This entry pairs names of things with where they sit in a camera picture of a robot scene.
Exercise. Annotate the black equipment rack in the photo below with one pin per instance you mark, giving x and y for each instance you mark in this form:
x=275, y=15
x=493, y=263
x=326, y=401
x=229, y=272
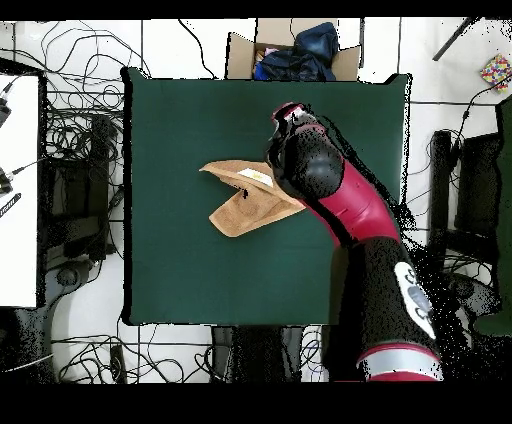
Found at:
x=76, y=192
x=476, y=184

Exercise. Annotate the black metal bar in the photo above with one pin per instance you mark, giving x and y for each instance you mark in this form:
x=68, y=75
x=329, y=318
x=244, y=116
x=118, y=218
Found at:
x=454, y=40

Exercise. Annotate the brown cardboard box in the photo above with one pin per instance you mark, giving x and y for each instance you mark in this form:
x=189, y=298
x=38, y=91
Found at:
x=240, y=56

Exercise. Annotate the black device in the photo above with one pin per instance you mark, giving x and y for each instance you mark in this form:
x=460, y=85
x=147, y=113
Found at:
x=3, y=110
x=4, y=182

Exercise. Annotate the black power strip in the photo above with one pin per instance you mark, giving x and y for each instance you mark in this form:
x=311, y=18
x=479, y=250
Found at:
x=118, y=362

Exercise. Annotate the orange terry towel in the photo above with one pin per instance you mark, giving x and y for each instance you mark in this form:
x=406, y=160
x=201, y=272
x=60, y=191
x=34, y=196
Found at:
x=248, y=212

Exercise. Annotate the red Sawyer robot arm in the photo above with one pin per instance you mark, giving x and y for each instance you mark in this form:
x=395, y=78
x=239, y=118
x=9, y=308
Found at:
x=356, y=208

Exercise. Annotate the green covered side table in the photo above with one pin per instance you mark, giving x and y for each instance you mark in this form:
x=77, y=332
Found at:
x=506, y=240

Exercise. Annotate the dark blue clothing pile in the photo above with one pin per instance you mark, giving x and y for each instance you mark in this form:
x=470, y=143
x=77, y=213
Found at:
x=308, y=52

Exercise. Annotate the white side table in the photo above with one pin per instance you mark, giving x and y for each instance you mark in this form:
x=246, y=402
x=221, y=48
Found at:
x=20, y=200

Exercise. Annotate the black slotted bar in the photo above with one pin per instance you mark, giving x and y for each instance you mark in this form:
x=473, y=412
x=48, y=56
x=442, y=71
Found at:
x=10, y=204

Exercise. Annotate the black stand foot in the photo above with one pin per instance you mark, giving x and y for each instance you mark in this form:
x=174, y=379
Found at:
x=476, y=296
x=66, y=276

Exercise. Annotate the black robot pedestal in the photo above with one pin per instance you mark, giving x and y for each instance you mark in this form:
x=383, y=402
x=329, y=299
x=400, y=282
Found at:
x=260, y=352

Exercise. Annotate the dark green table cloth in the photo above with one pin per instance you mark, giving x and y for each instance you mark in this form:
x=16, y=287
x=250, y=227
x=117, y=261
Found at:
x=200, y=280

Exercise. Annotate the multicoloured patterned item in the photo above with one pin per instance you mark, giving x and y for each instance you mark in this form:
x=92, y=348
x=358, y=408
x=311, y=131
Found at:
x=496, y=72

